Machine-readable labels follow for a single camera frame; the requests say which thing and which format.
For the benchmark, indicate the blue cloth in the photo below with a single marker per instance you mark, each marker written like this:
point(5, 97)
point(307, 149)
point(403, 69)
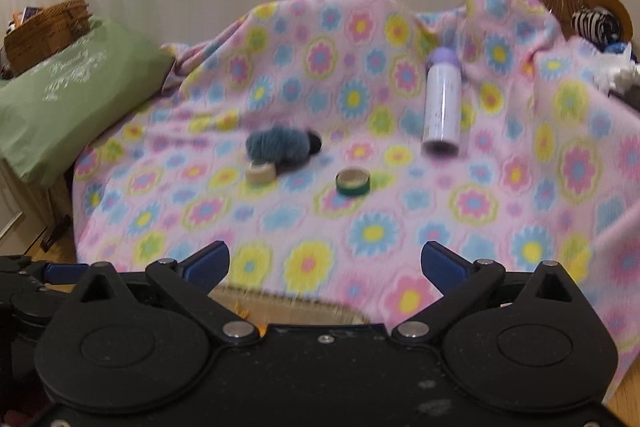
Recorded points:
point(619, 48)

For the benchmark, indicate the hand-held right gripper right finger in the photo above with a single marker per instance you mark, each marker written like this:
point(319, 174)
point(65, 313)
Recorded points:
point(441, 263)

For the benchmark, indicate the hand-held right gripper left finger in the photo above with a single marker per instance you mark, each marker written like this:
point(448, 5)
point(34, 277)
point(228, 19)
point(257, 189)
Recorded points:
point(210, 263)

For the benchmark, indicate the lilac spray bottle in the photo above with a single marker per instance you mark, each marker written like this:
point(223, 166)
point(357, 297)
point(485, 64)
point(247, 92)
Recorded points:
point(441, 102)

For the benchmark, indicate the green tape roll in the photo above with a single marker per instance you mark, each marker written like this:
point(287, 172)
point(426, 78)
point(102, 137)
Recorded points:
point(353, 183)

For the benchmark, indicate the black and white striped cloth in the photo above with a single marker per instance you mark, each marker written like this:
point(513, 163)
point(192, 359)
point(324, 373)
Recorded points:
point(595, 24)

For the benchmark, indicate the green pillow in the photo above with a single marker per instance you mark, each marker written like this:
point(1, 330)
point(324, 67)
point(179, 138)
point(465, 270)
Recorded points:
point(70, 102)

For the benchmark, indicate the white crumpled cloth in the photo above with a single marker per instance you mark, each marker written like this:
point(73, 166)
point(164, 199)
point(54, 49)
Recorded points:
point(620, 74)

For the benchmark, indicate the brown wicker basket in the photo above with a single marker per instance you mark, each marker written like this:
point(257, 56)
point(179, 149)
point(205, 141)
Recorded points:
point(45, 32)

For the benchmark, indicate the white cabinet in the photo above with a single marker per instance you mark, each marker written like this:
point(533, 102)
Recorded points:
point(12, 202)

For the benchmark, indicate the beige tape roll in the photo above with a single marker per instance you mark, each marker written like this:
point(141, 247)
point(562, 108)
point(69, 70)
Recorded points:
point(260, 173)

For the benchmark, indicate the blue-grey furry plush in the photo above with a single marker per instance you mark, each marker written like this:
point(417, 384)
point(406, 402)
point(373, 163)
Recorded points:
point(280, 146)

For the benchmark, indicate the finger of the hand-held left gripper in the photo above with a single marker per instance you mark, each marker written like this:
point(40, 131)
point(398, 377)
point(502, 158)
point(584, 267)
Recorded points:
point(60, 273)

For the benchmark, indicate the woven straw basket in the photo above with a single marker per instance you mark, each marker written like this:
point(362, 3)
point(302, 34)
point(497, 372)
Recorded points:
point(295, 304)

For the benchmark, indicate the pink flowered fleece blanket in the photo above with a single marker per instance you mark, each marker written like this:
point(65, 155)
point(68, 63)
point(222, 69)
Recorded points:
point(350, 132)

